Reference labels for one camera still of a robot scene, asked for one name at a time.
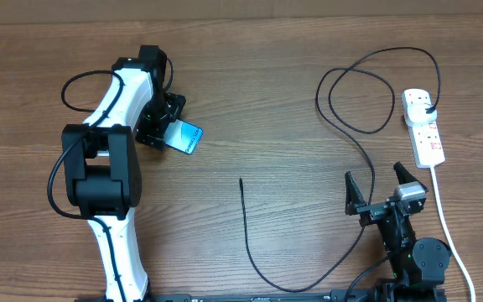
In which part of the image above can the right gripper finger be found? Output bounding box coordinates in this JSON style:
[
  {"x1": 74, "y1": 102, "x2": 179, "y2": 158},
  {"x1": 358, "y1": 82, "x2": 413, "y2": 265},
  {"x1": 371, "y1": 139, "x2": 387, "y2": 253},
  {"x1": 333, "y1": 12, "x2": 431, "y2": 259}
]
[
  {"x1": 393, "y1": 162, "x2": 428, "y2": 192},
  {"x1": 345, "y1": 172, "x2": 366, "y2": 216}
]

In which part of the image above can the smartphone with blue screen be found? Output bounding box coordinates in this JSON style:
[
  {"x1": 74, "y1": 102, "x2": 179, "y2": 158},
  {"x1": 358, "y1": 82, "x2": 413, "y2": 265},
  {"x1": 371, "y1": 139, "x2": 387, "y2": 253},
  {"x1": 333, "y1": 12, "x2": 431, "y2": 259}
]
[{"x1": 164, "y1": 120, "x2": 204, "y2": 155}]

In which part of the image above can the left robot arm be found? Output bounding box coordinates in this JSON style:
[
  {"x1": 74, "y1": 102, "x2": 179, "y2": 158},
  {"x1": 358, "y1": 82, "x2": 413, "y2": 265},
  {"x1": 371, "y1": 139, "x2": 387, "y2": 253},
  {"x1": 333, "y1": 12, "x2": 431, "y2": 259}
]
[{"x1": 55, "y1": 45, "x2": 186, "y2": 301}]

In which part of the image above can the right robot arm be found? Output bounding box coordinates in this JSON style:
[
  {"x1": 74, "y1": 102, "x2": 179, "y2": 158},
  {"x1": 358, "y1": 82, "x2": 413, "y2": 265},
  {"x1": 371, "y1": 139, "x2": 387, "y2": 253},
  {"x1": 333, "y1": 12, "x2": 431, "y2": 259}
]
[{"x1": 332, "y1": 162, "x2": 452, "y2": 301}]

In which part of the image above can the white charger plug adapter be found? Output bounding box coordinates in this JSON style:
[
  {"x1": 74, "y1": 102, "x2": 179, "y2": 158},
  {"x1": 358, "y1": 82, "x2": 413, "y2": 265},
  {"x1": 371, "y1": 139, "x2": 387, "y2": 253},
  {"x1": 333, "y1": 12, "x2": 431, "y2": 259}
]
[{"x1": 404, "y1": 103, "x2": 438, "y2": 127}]

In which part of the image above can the white power strip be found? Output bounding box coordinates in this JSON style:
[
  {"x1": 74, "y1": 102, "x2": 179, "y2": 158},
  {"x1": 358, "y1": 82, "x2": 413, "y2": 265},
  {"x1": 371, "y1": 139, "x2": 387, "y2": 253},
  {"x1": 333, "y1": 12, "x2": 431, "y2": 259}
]
[{"x1": 401, "y1": 88, "x2": 445, "y2": 169}]

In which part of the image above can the white power strip cord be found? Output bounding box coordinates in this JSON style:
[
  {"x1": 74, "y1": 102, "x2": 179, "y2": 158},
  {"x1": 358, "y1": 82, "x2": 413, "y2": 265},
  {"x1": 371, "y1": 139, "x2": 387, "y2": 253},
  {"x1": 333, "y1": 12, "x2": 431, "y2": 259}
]
[{"x1": 428, "y1": 165, "x2": 477, "y2": 302}]

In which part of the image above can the black charging cable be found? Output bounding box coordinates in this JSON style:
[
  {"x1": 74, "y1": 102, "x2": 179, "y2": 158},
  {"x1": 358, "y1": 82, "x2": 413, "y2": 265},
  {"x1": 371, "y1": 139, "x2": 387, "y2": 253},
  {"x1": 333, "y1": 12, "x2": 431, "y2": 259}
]
[{"x1": 238, "y1": 46, "x2": 442, "y2": 294}]

